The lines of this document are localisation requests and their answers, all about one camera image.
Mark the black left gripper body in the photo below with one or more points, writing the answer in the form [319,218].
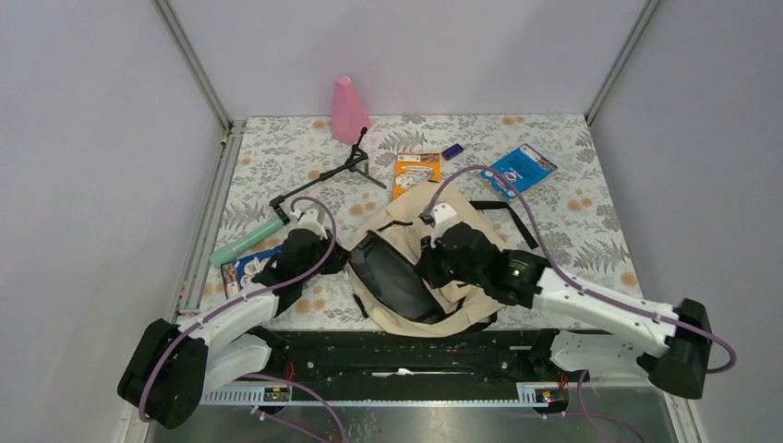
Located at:
[321,254]

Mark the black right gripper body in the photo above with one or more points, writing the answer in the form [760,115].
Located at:
[441,269]

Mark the blue picture book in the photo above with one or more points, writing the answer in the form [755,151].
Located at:
[237,275]

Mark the beige canvas backpack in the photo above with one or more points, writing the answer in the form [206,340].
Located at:
[381,266]

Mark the blue booklet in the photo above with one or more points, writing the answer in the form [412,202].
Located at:
[518,170]

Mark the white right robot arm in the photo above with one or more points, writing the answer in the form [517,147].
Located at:
[673,346]

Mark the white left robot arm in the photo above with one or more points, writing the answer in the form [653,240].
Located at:
[174,365]

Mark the green tube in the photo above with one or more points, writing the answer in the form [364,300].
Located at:
[231,252]

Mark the orange booklet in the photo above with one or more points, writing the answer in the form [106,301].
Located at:
[414,168]

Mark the small purple box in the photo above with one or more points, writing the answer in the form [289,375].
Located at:
[452,151]

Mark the black compass tool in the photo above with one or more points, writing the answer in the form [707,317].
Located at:
[356,162]

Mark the pink cone-shaped object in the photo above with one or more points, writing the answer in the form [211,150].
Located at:
[348,115]

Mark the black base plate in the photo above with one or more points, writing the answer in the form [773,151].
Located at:
[491,367]

